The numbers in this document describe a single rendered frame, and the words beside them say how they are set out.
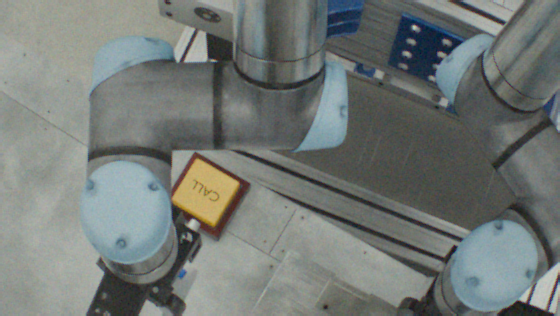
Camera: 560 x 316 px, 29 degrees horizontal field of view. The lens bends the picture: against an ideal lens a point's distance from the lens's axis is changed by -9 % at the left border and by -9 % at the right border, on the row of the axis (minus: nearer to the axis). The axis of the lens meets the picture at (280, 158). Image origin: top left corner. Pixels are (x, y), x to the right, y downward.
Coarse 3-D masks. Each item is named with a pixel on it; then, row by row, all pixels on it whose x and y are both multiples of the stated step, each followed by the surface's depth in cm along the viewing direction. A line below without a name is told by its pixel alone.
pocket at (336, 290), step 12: (324, 288) 132; (336, 288) 134; (348, 288) 132; (324, 300) 133; (336, 300) 133; (348, 300) 133; (360, 300) 133; (336, 312) 133; (348, 312) 133; (360, 312) 133
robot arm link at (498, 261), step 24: (504, 216) 98; (480, 240) 94; (504, 240) 94; (528, 240) 94; (456, 264) 96; (480, 264) 93; (504, 264) 93; (528, 264) 93; (456, 288) 97; (480, 288) 93; (504, 288) 93; (528, 288) 98; (456, 312) 102; (480, 312) 98
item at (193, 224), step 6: (192, 222) 128; (192, 228) 128; (186, 270) 126; (180, 276) 125; (144, 306) 123; (150, 306) 123; (156, 306) 124; (144, 312) 123; (150, 312) 123; (156, 312) 123; (162, 312) 123
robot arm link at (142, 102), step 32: (96, 64) 98; (128, 64) 96; (160, 64) 97; (192, 64) 97; (96, 96) 96; (128, 96) 95; (160, 96) 95; (192, 96) 95; (96, 128) 95; (128, 128) 94; (160, 128) 95; (192, 128) 96
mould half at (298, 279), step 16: (288, 256) 132; (288, 272) 131; (304, 272) 131; (320, 272) 131; (272, 288) 131; (288, 288) 131; (304, 288) 131; (320, 288) 131; (256, 304) 130; (272, 304) 130; (288, 304) 130; (304, 304) 130; (368, 304) 130; (384, 304) 130
